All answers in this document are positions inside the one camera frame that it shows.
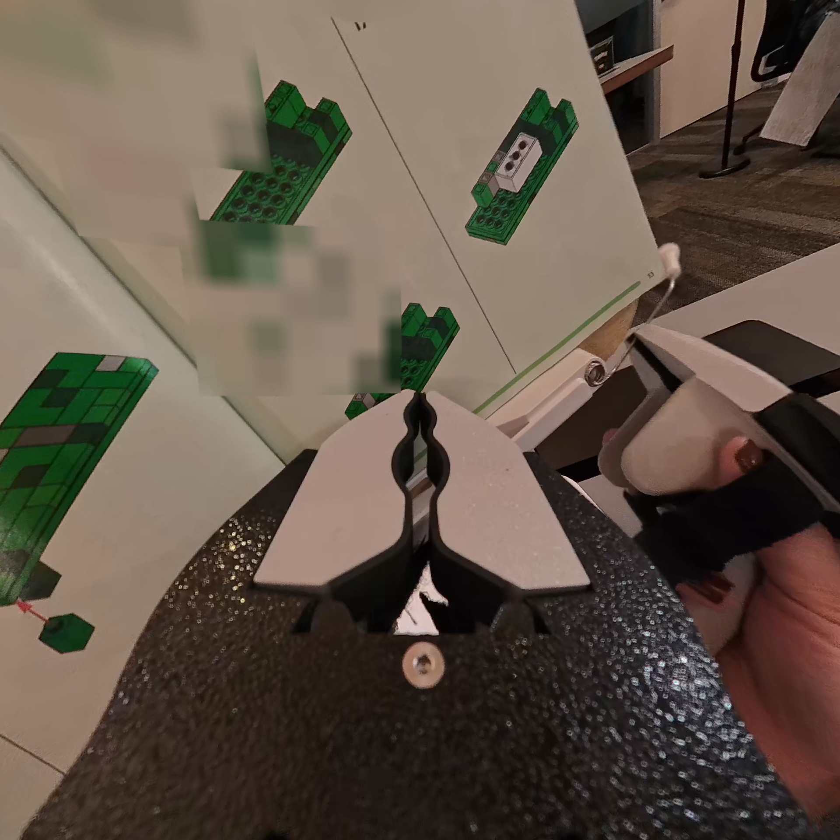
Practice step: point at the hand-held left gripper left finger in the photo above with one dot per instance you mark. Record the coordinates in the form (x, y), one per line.
(328, 512)

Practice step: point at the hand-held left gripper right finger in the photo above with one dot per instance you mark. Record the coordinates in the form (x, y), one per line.
(512, 518)

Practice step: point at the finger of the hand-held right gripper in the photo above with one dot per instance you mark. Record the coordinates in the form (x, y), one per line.
(676, 439)
(722, 374)

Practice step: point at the metal page holder clip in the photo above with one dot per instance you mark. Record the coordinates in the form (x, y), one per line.
(669, 256)

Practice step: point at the green toy instruction booklet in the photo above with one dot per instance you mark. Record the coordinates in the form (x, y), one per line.
(525, 229)

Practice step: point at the person's right hand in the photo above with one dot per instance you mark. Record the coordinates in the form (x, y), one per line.
(800, 656)

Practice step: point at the wooden book stand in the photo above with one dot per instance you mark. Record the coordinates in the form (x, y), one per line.
(558, 394)

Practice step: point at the black floor stand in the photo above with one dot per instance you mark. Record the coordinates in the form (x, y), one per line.
(733, 98)

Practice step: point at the white leaning board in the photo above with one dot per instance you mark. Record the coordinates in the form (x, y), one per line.
(800, 105)

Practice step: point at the wooden background table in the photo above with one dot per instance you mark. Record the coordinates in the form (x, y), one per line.
(640, 65)

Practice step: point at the dark display box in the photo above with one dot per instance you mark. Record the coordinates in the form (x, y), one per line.
(600, 56)

